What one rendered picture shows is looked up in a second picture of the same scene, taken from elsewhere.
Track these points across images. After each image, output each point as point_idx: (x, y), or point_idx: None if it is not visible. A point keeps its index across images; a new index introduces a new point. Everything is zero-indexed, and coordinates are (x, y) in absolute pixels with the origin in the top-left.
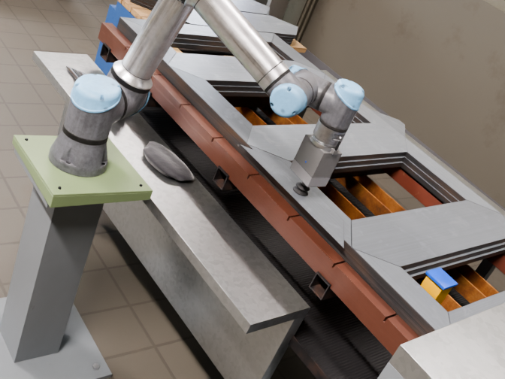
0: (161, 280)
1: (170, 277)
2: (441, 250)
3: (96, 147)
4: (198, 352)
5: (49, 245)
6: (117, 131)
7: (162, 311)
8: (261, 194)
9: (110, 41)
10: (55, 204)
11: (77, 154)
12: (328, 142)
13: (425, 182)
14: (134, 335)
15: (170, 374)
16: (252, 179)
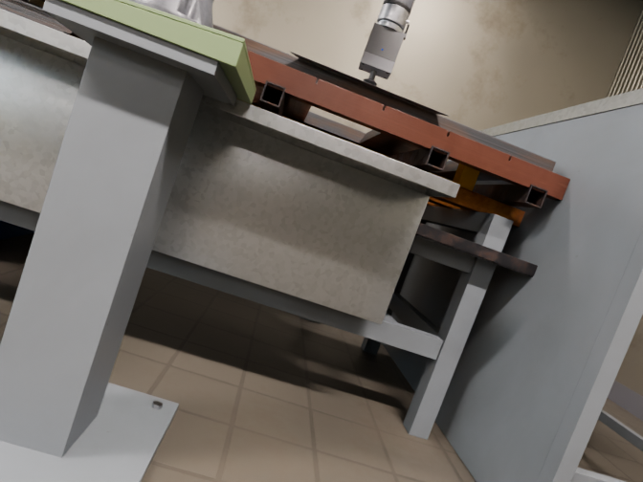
0: (201, 252)
1: (221, 240)
2: None
3: (212, 4)
4: (203, 354)
5: (153, 182)
6: None
7: (130, 336)
8: (342, 94)
9: None
10: (238, 61)
11: (201, 5)
12: (403, 24)
13: (330, 128)
14: (138, 363)
15: (212, 380)
16: (323, 81)
